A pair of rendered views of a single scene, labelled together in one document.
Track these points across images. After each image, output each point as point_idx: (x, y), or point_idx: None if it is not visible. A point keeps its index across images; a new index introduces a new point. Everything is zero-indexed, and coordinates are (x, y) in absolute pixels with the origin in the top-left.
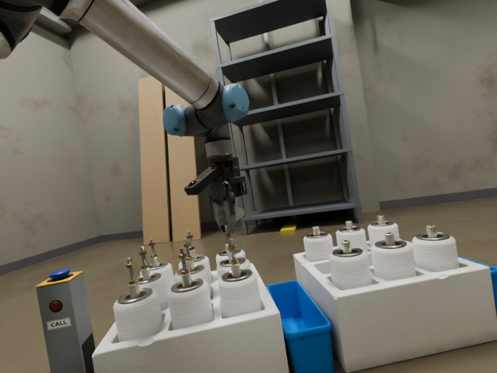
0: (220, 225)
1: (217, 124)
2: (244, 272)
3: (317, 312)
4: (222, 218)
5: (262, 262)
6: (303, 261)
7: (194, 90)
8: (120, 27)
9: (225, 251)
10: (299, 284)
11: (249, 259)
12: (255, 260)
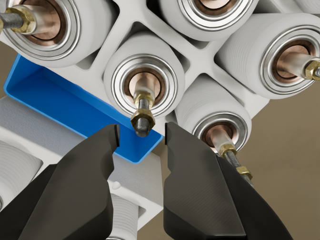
0: (168, 127)
1: None
2: (37, 41)
3: (50, 112)
4: (167, 161)
5: (282, 213)
6: (122, 192)
7: None
8: None
9: (233, 133)
10: (122, 156)
11: (310, 214)
12: (298, 215)
